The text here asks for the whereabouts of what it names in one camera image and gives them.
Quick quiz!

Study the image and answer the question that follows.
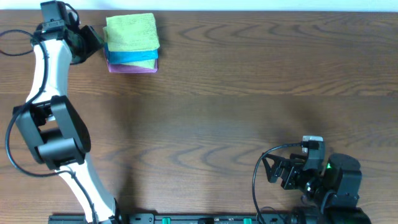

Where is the light green cloth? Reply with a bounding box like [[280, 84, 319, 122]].
[[103, 13, 160, 52]]

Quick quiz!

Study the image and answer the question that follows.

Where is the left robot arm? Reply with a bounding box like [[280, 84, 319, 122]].
[[5, 1, 123, 223]]

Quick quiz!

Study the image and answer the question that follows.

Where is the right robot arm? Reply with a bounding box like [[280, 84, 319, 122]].
[[262, 154, 371, 224]]

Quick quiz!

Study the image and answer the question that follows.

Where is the blue folded cloth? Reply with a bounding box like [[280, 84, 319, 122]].
[[104, 44, 159, 64]]

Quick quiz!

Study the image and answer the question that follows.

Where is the purple folded cloth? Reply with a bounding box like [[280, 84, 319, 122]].
[[106, 59, 158, 73]]

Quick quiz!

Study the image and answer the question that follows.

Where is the green folded cloth in stack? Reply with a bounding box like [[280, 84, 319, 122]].
[[124, 59, 156, 69]]

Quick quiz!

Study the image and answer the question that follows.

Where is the left black cable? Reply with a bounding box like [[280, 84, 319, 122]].
[[0, 29, 99, 224]]

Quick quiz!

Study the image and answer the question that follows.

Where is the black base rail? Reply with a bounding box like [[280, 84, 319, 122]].
[[48, 212, 373, 224]]

